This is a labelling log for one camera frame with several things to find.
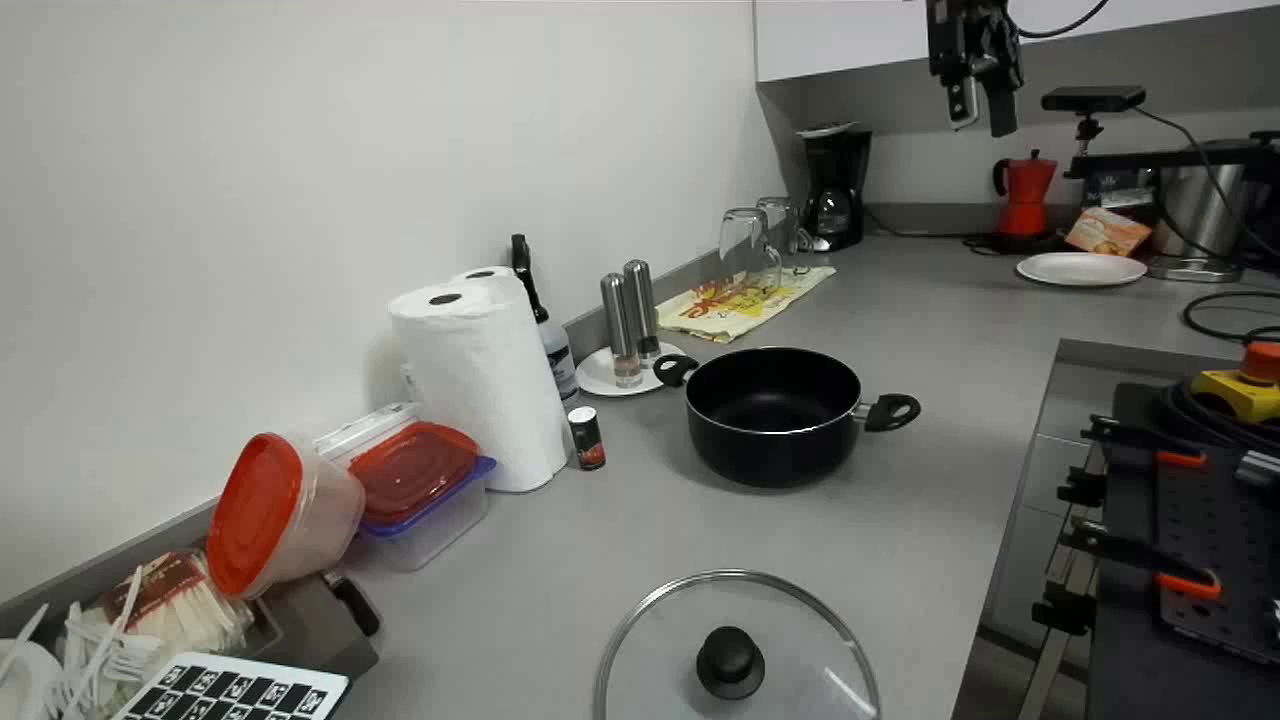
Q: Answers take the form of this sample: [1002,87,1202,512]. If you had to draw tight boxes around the far upturned drinking glass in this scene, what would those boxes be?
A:
[755,197,798,260]

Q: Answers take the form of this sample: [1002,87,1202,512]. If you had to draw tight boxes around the tilted red-lid plastic container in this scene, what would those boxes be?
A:
[202,433,365,599]

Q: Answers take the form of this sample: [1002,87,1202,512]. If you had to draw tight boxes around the white paper towel roll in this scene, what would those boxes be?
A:
[386,283,566,490]
[453,265,532,318]

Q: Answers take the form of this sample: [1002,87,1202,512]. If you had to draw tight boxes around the white dinner plate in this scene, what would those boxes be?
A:
[1014,252,1146,288]

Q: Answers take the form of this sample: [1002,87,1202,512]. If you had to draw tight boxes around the right steel grinder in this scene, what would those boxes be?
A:
[625,260,660,357]

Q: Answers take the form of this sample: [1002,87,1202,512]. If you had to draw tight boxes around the flat red-lid plastic container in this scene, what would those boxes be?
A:
[346,418,494,573]

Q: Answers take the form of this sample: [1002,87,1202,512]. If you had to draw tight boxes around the black perforated mounting board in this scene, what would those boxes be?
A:
[1033,383,1280,720]

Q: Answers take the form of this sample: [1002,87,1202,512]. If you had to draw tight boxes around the near upturned drinking glass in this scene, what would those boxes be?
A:
[717,209,767,260]

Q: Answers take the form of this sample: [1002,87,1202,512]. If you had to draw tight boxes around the rear white paper towel roll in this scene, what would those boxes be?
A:
[453,265,532,318]

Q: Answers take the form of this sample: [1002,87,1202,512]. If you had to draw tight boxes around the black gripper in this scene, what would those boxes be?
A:
[925,0,1020,136]

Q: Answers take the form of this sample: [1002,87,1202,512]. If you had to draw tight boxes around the packet of white utensils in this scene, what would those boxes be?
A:
[0,553,251,720]

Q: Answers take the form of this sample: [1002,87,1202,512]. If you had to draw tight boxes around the black cooking pot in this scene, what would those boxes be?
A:
[650,347,925,489]

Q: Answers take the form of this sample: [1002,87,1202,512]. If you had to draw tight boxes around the small white saucer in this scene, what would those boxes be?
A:
[577,347,665,398]

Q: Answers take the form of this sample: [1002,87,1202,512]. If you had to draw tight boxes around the clear glass pot lid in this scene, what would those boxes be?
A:
[593,573,884,720]

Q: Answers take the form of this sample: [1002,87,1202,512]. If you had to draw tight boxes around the yellow emergency stop button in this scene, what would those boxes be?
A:
[1192,341,1280,422]

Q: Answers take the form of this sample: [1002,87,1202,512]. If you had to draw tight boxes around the black-capped spray bottle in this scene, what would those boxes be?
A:
[506,233,577,398]

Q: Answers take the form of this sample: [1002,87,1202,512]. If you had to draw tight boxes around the steel grinder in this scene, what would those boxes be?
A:
[601,272,640,378]
[625,260,660,357]

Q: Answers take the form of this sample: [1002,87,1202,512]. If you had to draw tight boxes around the small dark spice jar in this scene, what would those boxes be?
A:
[566,405,608,473]

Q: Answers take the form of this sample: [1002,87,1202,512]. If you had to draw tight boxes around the black camera on stand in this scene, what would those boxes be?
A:
[1038,82,1146,147]

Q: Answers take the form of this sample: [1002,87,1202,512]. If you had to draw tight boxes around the upturned drinking glass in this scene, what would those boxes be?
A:
[717,209,767,260]
[755,197,798,260]

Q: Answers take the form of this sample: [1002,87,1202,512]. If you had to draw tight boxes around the front white paper towel roll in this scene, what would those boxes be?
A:
[386,283,566,490]

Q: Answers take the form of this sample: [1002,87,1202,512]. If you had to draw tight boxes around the steel kettle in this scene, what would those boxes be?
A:
[1154,163,1248,269]

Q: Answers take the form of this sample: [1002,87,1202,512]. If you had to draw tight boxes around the grey tray with knife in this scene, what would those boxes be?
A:
[248,573,378,681]

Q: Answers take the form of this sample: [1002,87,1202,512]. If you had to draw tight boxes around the orange snack packet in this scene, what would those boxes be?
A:
[1069,209,1153,257]

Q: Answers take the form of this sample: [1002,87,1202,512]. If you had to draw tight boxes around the calculator keypad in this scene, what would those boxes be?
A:
[112,650,346,720]

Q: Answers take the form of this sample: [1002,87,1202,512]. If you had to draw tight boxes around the red moka pot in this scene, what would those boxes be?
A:
[990,151,1057,241]

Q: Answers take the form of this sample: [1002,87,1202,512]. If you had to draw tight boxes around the printed yellow tea towel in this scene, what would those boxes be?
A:
[654,269,831,345]

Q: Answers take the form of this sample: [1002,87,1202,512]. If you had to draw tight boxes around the black coffee maker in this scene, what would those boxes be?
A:
[798,125,873,252]

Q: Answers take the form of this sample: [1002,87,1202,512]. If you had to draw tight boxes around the left steel grinder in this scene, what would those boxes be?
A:
[601,272,640,378]

